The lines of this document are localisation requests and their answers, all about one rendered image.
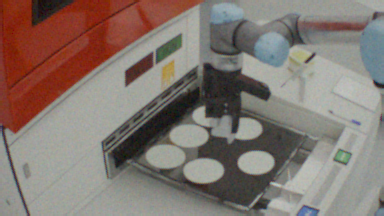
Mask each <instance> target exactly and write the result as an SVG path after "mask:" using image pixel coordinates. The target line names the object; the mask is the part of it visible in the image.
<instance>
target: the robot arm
mask: <svg viewBox="0 0 384 216"><path fill-rule="evenodd" d="M244 17H245V16H244V14H243V10H242V8H241V7H239V6H237V5H235V4H231V3H222V4H220V3H219V4H217V5H214V6H213V7H212V9H211V13H210V20H209V23H210V52H209V62H208V63H203V70H202V81H201V101H205V110H204V113H205V118H212V119H211V120H210V122H209V124H210V126H211V127H212V135H213V136H218V137H223V138H225V137H227V139H228V144H230V143H231V142H232V141H233V139H234V138H235V136H236V135H237V133H238V130H239V125H240V113H241V111H242V97H241V92H246V93H248V94H250V95H253V96H255V97H257V98H259V99H262V100H264V101H266V102H267V101H268V99H269V97H270V96H271V95H272V92H271V90H270V89H269V87H268V85H267V84H266V83H264V82H262V81H259V80H257V79H255V78H252V77H251V76H248V75H245V74H242V72H243V59H244V53H245V54H247V55H249V56H251V57H253V58H256V59H258V60H259V61H260V62H262V63H264V64H268V65H270V66H272V67H279V68H280V67H281V66H282V65H283V64H284V62H285V61H287V58H288V57H289V52H290V48H293V47H294V46H297V45H321V46H322V45H327V46H328V45H333V46H334V45H338V46H340V45H343V46H346V45H348V46H352V45H353V46H357V45H358V46H359V47H360V56H361V59H362V62H363V65H364V68H365V69H366V71H368V72H369V75H370V77H371V78H372V80H373V85H374V86H375V88H377V89H378V90H379V91H380V97H381V106H382V120H383V133H384V12H383V11H382V12H381V11H379V12H378V11H377V12H375V11H374V12H373V13H372V15H370V16H369V15H367V16H366V15H364V16H363V15H361V16H360V15H351V16H350V15H330V16H329V15H314V16H313V15H310V16H309V15H302V14H300V13H298V12H296V13H291V14H290V13H289V14H286V16H284V17H281V18H278V19H277V20H274V21H271V22H269V23H267V24H264V25H258V24H256V23H254V22H251V21H248V20H246V19H244ZM203 92H204V97H203ZM213 112H214V113H213ZM378 204H379V206H378V209H377V211H376V212H375V213H374V216H384V185H383V186H381V188H380V191H379V203H378Z"/></svg>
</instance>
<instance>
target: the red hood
mask: <svg viewBox="0 0 384 216"><path fill-rule="evenodd" d="M206 1H207V0H0V123H1V124H2V125H4V126H5V127H6V128H7V129H8V130H9V131H11V132H12V133H13V134H16V133H17V132H19V131H20V130H21V129H22V128H24V127H25V126H26V125H27V124H29V122H30V121H32V120H33V119H34V118H35V117H36V116H38V115H39V113H41V112H42V111H43V110H45V109H46V108H47V107H48V106H49V105H51V103H52V102H54V101H55V100H56V99H57V98H59V97H60V96H61V95H62V94H64V93H66V92H67V91H68V90H69V89H70V88H72V87H73V86H74V85H75V84H76V83H78V81H81V80H82V79H83V78H84V77H86V75H88V74H89V73H91V72H93V71H94V70H95V69H96V68H97V67H99V66H100V65H101V64H102V63H105V62H106V61H108V59H110V58H112V57H113V56H114V55H115V54H117V53H118V52H120V51H122V50H123V49H125V48H126V47H127V46H129V45H130V44H132V43H133V42H136V41H137V40H139V38H141V37H143V36H144V35H146V34H148V33H150V32H151V31H153V30H154V29H155V28H158V27H160V26H161V25H162V24H164V23H167V22H168V21H169V20H171V19H173V18H176V16H178V15H181V14H183V12H186V11H188V10H189V9H192V8H194V7H195V6H197V5H199V4H201V3H203V2H206Z"/></svg>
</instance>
